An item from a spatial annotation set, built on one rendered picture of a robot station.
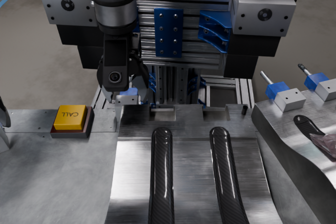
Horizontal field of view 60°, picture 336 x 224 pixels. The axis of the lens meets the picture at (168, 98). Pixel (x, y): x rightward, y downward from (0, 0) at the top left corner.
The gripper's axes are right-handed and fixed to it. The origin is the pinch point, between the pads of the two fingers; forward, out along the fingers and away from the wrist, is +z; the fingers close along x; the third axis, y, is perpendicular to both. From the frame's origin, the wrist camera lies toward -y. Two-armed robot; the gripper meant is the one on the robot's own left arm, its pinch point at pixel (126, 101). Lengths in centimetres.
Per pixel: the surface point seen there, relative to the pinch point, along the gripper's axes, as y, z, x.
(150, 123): -10.1, -4.4, -6.1
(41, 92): 88, 85, 74
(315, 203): -22.8, 2.2, -36.2
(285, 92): -0.5, -3.6, -35.3
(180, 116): -8.3, -4.4, -12.0
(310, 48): 138, 85, -118
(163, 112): -5.6, -2.4, -8.6
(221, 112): -5.4, -2.3, -20.9
